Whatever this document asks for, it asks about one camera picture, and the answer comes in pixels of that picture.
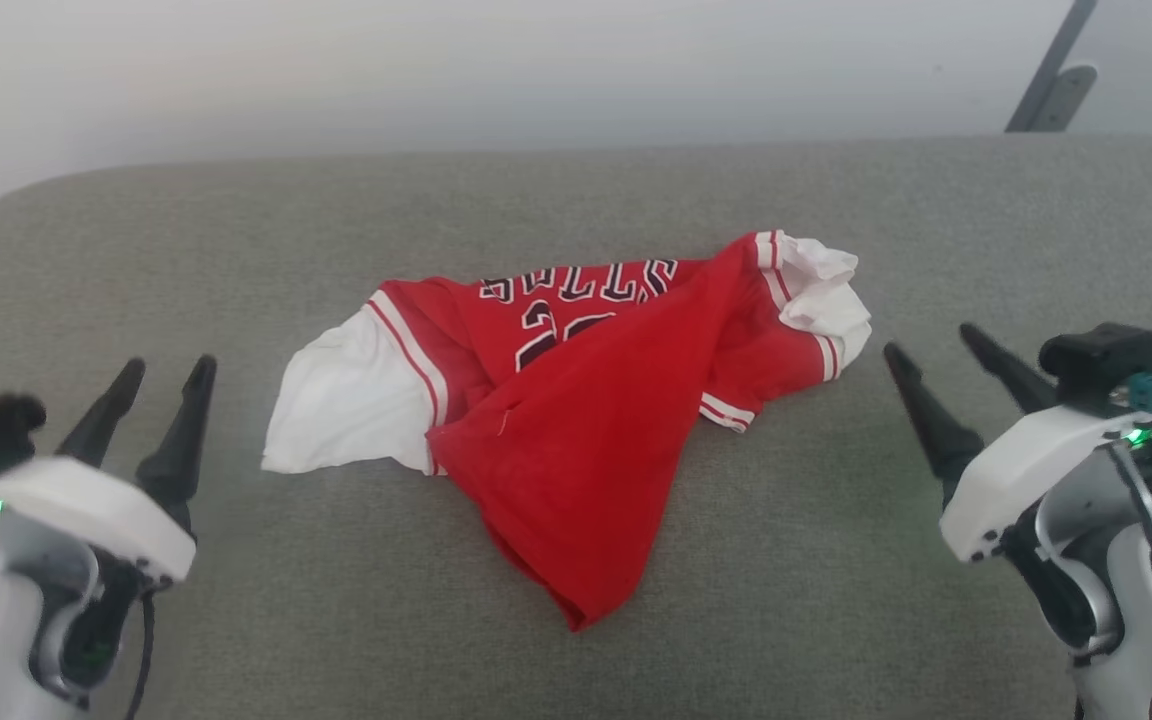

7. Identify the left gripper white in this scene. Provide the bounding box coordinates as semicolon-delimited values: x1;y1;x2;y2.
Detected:
0;354;220;585

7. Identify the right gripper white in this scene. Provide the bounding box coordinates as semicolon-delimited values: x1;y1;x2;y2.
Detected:
882;321;1152;564

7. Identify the red white basketball jersey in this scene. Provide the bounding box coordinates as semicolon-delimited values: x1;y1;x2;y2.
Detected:
260;229;874;634

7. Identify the grey-green fabric sofa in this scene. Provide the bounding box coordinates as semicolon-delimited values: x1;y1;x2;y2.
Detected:
0;134;1152;720

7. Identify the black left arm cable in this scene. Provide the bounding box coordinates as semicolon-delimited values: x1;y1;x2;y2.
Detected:
124;588;158;720

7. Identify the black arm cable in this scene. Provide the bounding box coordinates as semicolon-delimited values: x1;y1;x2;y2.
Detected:
1104;444;1152;720
124;588;158;720

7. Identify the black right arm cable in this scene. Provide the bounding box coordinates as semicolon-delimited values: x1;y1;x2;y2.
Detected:
1104;444;1152;720

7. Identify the grey metal wall bracket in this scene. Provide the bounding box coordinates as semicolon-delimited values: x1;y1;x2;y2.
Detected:
1003;0;1101;135

